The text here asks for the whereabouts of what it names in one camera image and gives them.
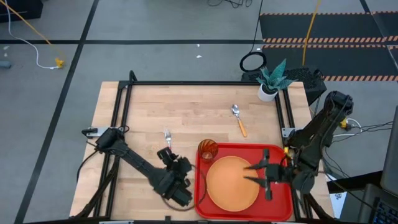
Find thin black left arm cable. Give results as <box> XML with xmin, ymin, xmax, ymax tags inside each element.
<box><xmin>161</xmin><ymin>164</ymin><xmax>208</xmax><ymax>213</ymax></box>

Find black cable bundle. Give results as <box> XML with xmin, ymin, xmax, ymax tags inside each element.
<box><xmin>207</xmin><ymin>0</ymin><xmax>253</xmax><ymax>9</ymax></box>

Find black hazard-striped floor mat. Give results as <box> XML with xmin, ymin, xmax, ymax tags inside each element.
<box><xmin>259</xmin><ymin>11</ymin><xmax>398</xmax><ymax>82</ymax></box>

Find black ring on floor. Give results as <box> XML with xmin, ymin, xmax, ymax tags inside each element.
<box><xmin>239</xmin><ymin>51</ymin><xmax>267</xmax><ymax>73</ymax></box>

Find orange-handled metal spoon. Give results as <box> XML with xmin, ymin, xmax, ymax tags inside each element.
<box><xmin>231</xmin><ymin>104</ymin><xmax>248</xmax><ymax>138</ymax></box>

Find white paper sheet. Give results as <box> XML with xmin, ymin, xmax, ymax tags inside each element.
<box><xmin>328</xmin><ymin>192</ymin><xmax>348</xmax><ymax>219</ymax></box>

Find green leafy plant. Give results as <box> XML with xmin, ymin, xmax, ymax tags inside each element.
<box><xmin>256</xmin><ymin>58</ymin><xmax>296</xmax><ymax>94</ymax></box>

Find black left base cable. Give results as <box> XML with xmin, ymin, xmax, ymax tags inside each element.
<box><xmin>76</xmin><ymin>148</ymin><xmax>101</xmax><ymax>184</ymax></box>

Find grey monitor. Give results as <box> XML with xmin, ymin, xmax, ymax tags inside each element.
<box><xmin>381</xmin><ymin>105</ymin><xmax>398</xmax><ymax>197</ymax></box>

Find yellow cable with plug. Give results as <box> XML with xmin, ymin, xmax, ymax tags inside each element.
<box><xmin>0</xmin><ymin>0</ymin><xmax>65</xmax><ymax>69</ymax></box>

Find black hanging cable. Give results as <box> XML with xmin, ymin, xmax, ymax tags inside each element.
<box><xmin>250</xmin><ymin>0</ymin><xmax>264</xmax><ymax>54</ymax></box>

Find white plant pot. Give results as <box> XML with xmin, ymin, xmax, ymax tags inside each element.
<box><xmin>257</xmin><ymin>83</ymin><xmax>279</xmax><ymax>103</ymax></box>

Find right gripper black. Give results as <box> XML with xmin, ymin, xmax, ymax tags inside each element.
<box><xmin>243</xmin><ymin>148</ymin><xmax>295</xmax><ymax>201</ymax></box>

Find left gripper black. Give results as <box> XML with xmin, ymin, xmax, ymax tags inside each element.
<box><xmin>157</xmin><ymin>147</ymin><xmax>193</xmax><ymax>187</ymax></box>

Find black base cable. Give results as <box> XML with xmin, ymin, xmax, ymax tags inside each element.
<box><xmin>76</xmin><ymin>148</ymin><xmax>101</xmax><ymax>184</ymax></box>
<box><xmin>322</xmin><ymin>146</ymin><xmax>352</xmax><ymax>181</ymax></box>

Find amber faceted plastic cup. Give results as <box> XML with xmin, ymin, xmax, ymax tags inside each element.
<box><xmin>198</xmin><ymin>139</ymin><xmax>219</xmax><ymax>164</ymax></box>

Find yellow hanging cable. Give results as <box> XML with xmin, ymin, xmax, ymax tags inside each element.
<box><xmin>302</xmin><ymin>0</ymin><xmax>322</xmax><ymax>67</ymax></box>

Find orange round plate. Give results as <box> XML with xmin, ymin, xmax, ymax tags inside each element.
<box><xmin>206</xmin><ymin>156</ymin><xmax>261</xmax><ymax>213</ymax></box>

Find black keyboard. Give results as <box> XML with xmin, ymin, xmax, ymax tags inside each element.
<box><xmin>372</xmin><ymin>198</ymin><xmax>398</xmax><ymax>224</ymax></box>

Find black aluminium table frame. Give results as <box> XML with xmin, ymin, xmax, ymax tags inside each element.
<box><xmin>74</xmin><ymin>70</ymin><xmax>336</xmax><ymax>224</ymax></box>

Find black right base cable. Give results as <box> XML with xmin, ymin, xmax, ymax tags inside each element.
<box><xmin>322</xmin><ymin>146</ymin><xmax>352</xmax><ymax>181</ymax></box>

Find red-handled metal fork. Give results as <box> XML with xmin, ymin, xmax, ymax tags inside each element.
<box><xmin>164</xmin><ymin>129</ymin><xmax>173</xmax><ymax>149</ymax></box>

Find white floor cable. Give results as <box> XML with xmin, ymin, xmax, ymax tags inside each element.
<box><xmin>4</xmin><ymin>0</ymin><xmax>59</xmax><ymax>70</ymax></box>

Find black floor box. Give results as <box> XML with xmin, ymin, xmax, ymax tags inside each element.
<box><xmin>0</xmin><ymin>0</ymin><xmax>44</xmax><ymax>23</ymax></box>

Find red plastic tray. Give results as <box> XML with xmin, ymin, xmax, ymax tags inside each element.
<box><xmin>194</xmin><ymin>142</ymin><xmax>294</xmax><ymax>222</ymax></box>

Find white cable at connector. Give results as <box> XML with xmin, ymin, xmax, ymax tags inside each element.
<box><xmin>332</xmin><ymin>117</ymin><xmax>363</xmax><ymax>138</ymax></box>

